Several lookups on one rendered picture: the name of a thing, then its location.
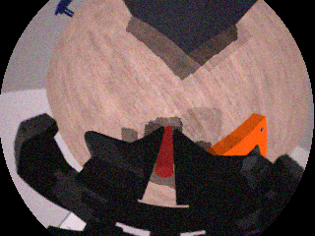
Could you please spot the red peg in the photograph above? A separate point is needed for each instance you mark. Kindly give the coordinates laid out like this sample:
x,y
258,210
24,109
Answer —
x,y
164,167

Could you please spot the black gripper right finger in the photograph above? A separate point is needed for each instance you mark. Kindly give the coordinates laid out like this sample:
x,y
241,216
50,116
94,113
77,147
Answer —
x,y
195,168

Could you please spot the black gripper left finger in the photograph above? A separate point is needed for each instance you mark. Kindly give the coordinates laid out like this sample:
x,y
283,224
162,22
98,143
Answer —
x,y
139,156

